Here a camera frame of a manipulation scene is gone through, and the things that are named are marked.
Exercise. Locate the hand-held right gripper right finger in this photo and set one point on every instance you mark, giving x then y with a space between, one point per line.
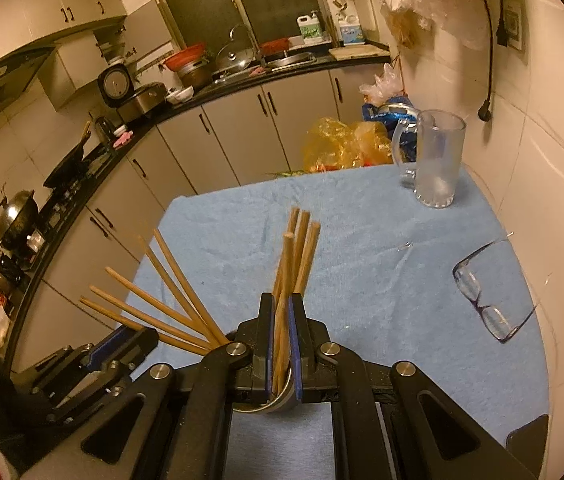
298 360

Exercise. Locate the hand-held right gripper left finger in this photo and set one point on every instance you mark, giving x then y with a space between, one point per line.
267 355

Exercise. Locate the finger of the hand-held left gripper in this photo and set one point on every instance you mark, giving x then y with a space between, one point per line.
112 375
107 352

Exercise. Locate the black utensil cup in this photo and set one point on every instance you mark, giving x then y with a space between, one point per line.
282 400

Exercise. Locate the single wooden chopstick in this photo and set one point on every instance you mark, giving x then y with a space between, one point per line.
287 270

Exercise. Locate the bunch of wooden chopsticks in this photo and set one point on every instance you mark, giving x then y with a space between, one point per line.
306 260

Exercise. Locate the blue towel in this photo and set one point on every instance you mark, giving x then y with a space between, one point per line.
362 260

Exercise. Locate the black gas stove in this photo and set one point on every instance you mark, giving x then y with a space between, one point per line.
57 210

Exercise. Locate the steel wok with lid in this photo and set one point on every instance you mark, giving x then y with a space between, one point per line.
17 220

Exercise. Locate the dark framed eyeglasses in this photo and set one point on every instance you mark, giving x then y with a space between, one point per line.
468 285

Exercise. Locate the black frying pan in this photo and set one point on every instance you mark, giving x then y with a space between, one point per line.
64 170

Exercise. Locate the pink cloth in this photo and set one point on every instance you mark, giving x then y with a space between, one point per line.
123 139

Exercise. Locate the grey lower kitchen cabinets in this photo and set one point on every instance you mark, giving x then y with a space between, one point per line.
187 150

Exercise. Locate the grey kitchen cabinets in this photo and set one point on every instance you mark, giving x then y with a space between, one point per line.
187 150
37 5

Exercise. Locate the yellow plastic bag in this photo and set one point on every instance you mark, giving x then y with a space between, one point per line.
342 145

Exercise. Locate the dark utensil holder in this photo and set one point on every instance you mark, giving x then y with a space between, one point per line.
103 130

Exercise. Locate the clear glass mug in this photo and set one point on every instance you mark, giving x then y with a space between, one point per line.
437 160

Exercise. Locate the black flat object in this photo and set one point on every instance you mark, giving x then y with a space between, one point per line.
529 437

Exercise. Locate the silver rice cooker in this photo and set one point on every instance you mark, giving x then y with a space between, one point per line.
147 100

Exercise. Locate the white ceramic bowl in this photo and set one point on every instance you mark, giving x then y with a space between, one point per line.
172 95
186 94

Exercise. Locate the black kitchen countertop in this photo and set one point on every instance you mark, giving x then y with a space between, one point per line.
232 84

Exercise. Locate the steel pot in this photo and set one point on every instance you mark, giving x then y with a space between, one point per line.
196 76

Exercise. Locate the black range hood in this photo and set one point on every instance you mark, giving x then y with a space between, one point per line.
2 80

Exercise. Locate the steel kitchen sink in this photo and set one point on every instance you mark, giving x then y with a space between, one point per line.
289 60

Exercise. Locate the glass pot lid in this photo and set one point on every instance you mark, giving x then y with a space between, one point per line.
236 59

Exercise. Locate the red plastic basin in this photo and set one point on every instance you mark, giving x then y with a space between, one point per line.
184 57

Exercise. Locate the red bowl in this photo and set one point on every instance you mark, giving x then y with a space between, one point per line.
274 46

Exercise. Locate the wooden cutting board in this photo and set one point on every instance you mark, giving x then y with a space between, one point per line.
359 51

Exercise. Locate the chrome sink faucet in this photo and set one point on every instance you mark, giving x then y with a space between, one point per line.
252 40

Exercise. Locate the white jug green label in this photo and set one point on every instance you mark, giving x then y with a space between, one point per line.
310 30

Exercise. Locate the white jug blue label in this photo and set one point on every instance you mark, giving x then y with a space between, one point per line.
352 32

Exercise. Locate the brown hanging bag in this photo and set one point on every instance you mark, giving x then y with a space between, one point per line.
404 27

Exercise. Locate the grey upper kitchen cabinets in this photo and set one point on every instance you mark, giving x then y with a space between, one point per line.
37 5

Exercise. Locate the wall shelf with dishes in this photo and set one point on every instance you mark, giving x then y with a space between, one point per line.
112 45

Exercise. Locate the wall socket panel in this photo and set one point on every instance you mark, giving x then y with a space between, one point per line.
514 25

